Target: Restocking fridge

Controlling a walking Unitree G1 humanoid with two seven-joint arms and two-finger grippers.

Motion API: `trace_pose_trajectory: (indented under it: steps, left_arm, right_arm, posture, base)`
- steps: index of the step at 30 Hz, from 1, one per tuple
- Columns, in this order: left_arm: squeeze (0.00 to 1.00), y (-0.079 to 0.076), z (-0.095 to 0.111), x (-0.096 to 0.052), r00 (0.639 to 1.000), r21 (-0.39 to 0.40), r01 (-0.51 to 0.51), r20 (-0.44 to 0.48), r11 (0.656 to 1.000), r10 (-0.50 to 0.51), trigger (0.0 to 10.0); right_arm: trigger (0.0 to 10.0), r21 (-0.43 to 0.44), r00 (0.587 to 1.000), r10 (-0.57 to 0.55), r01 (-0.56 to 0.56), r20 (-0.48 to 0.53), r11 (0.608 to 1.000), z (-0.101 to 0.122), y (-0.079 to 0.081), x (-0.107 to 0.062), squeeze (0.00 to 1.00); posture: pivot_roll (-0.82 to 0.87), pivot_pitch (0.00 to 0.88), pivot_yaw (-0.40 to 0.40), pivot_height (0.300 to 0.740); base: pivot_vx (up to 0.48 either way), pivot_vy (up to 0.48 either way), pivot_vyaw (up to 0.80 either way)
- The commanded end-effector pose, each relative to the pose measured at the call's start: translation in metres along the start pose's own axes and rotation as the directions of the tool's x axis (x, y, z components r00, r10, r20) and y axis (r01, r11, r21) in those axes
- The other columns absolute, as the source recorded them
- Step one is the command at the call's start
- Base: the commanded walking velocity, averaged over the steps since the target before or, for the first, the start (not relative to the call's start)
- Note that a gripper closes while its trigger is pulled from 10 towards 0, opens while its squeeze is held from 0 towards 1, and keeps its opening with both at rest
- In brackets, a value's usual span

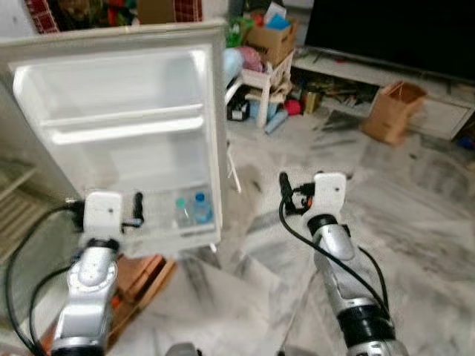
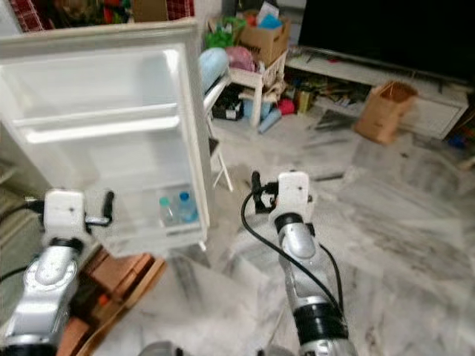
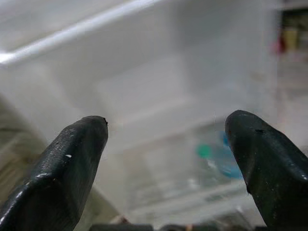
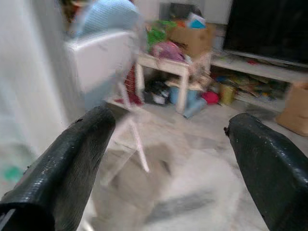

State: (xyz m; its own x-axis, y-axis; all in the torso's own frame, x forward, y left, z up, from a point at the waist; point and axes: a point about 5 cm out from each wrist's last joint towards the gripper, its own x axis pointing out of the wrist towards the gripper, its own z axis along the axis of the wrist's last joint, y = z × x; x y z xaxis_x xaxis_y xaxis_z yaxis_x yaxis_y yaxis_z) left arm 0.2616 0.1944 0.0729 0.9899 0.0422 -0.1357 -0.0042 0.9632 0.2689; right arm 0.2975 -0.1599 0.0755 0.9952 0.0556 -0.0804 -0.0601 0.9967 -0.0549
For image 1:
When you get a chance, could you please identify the teal cap water bottle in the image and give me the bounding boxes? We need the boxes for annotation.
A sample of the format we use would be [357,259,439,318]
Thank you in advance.
[174,196,192,231]

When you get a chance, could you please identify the silver white fridge door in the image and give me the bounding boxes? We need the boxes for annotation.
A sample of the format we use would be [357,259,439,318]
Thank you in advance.
[0,19,231,259]

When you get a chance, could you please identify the grey fridge body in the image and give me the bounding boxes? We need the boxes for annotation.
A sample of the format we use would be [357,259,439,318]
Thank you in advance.
[0,78,82,334]

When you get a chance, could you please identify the white folding chair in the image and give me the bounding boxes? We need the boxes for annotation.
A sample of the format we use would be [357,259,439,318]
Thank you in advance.
[221,74,249,195]

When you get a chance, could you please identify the blue cap water bottle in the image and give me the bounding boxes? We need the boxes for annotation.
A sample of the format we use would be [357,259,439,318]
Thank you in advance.
[191,191,214,226]

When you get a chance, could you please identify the red ball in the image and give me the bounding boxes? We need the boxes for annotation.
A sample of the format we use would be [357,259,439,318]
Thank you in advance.
[284,99,303,117]

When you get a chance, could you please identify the small black box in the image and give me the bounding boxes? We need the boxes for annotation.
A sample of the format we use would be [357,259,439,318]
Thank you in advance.
[226,95,251,122]

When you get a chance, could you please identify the white storage rack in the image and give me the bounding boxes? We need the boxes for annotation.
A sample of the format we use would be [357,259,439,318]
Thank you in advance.
[237,50,295,128]

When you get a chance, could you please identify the brown paper bag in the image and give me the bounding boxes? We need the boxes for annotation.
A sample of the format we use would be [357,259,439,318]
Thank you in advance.
[361,79,429,146]

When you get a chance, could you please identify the pink bag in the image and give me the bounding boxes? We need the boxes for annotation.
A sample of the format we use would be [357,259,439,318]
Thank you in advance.
[241,46,266,73]

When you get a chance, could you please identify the light blue cushion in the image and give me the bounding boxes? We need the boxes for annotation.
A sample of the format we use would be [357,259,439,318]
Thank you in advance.
[223,47,244,84]

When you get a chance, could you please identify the brown cardboard box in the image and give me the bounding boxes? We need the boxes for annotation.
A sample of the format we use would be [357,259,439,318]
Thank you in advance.
[247,16,299,67]

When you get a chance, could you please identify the green plastic item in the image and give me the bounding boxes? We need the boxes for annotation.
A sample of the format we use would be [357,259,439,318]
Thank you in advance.
[225,16,255,47]

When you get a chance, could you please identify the white low TV bench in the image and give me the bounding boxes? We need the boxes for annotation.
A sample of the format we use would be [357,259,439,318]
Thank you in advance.
[289,46,475,143]

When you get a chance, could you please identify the black flat television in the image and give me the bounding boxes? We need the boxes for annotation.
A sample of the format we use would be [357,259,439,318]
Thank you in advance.
[303,0,475,82]

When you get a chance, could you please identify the plain brown carton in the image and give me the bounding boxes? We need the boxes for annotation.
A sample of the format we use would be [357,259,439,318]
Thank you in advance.
[136,0,177,24]

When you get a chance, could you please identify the red plaid cloth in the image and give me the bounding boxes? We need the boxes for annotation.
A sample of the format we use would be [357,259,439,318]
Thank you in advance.
[24,0,62,35]

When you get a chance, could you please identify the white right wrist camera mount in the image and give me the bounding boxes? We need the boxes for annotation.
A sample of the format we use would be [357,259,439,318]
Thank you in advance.
[312,171,349,217]

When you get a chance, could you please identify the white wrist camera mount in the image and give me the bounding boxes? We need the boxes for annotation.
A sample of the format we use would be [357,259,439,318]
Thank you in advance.
[82,191,125,242]
[312,171,349,217]

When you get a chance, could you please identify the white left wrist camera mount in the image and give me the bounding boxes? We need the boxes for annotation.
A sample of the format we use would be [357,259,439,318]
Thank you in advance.
[82,191,125,242]

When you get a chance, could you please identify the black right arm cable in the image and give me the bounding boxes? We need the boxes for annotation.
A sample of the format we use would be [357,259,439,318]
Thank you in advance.
[278,197,390,312]

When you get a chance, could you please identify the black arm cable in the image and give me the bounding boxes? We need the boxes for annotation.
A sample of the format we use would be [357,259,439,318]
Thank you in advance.
[278,197,390,312]
[4,204,82,356]
[28,263,75,349]

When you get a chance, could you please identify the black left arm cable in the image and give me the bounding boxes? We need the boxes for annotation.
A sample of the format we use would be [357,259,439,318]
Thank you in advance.
[4,204,82,356]
[28,263,75,349]

